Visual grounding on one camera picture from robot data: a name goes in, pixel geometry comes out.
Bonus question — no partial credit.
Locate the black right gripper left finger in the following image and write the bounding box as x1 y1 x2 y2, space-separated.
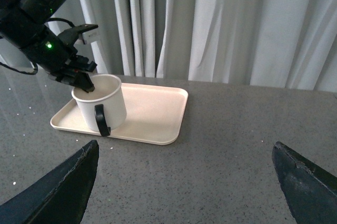
1 140 99 223

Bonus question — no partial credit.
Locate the beige rectangular plastic tray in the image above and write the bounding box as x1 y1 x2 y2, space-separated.
50 83 189 145

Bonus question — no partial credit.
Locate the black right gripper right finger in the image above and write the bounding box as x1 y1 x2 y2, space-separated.
272 141 336 223

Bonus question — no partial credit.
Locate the white mug with black handle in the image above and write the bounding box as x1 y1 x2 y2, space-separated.
72 74 127 136

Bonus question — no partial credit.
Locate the grey-white pleated curtain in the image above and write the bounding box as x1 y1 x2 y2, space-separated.
56 0 336 91

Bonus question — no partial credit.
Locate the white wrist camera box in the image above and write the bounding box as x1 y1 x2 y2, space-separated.
75 29 100 45

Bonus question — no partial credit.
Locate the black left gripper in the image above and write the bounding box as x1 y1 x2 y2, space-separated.
25 24 98 93

